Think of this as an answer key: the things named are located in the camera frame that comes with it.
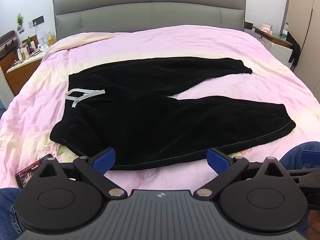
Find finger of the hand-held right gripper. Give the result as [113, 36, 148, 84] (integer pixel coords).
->
[286, 150, 320, 189]

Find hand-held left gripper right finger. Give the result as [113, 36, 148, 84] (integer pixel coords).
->
[194, 148, 288, 197]

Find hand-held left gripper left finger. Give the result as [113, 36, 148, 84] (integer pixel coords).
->
[32, 148, 127, 197]

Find black pants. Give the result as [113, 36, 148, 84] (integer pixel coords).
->
[49, 57, 296, 171]

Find person's right leg in jeans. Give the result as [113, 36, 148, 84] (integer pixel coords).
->
[279, 141, 320, 173]

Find person's leg in jeans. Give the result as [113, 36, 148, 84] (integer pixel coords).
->
[0, 187, 24, 234]
[279, 141, 320, 173]

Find dark printed packet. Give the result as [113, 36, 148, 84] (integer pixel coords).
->
[15, 154, 54, 188]

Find person's left leg in jeans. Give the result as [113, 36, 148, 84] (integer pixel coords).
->
[0, 187, 24, 234]

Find wooden nightstand with white top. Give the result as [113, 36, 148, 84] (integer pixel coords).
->
[5, 51, 48, 96]

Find pink floral duvet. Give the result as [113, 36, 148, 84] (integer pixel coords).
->
[0, 24, 320, 198]

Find black hanging garment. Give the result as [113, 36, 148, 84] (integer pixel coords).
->
[286, 31, 302, 64]

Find dark top white nightstand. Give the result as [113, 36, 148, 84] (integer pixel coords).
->
[252, 26, 295, 68]

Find group of cosmetic bottles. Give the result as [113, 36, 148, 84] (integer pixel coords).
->
[15, 36, 38, 62]

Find white table lamp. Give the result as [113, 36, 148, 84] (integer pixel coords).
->
[37, 30, 48, 50]

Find grey padded headboard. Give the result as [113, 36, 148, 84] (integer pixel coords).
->
[52, 0, 247, 42]

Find small green potted plant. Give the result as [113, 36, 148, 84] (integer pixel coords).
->
[15, 13, 25, 34]

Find beige wardrobe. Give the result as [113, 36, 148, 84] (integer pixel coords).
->
[285, 0, 320, 93]

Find black wall socket panel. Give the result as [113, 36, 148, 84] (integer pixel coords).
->
[28, 15, 45, 28]

